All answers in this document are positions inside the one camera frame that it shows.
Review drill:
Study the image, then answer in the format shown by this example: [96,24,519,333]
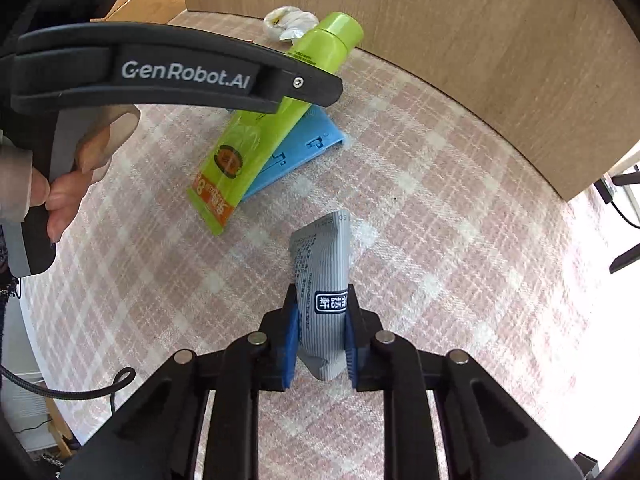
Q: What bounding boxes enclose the pink plaid tablecloth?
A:
[19,8,640,480]

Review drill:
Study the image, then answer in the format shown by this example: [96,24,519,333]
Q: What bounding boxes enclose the white stuffed toy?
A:
[262,6,319,44]

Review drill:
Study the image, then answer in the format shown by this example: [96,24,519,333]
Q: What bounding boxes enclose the blue plastic card holder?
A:
[242,105,346,200]

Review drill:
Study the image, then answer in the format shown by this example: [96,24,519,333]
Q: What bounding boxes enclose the grey striped sachet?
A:
[290,209,350,382]

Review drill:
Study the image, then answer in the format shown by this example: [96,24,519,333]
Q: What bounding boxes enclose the left hand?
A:
[29,105,141,243]

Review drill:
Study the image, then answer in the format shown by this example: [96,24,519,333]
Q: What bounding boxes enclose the wooden board panel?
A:
[186,0,639,200]

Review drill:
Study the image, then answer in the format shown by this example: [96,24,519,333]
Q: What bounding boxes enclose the green tube with orange end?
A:
[189,12,363,235]

